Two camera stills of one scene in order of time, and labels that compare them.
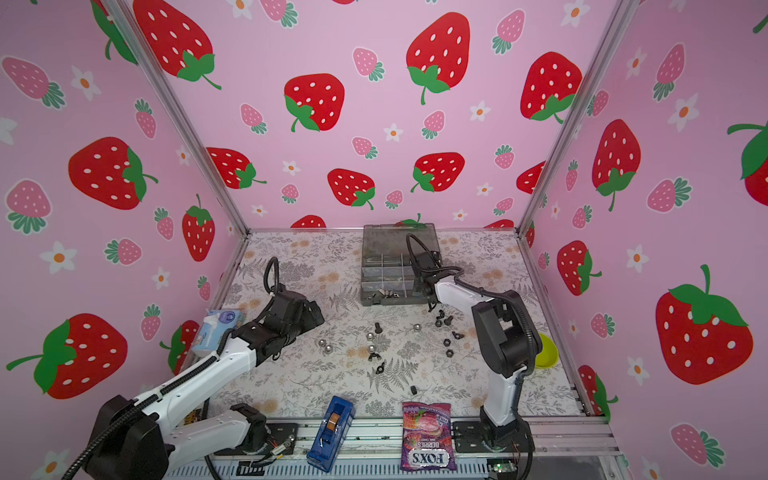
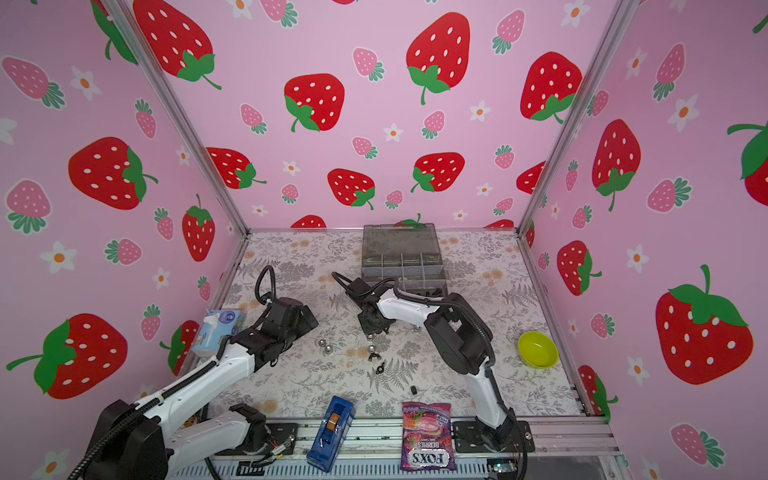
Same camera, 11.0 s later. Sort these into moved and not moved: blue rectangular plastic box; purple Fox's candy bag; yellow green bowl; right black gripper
Moved: right black gripper
Not moved: purple Fox's candy bag; blue rectangular plastic box; yellow green bowl
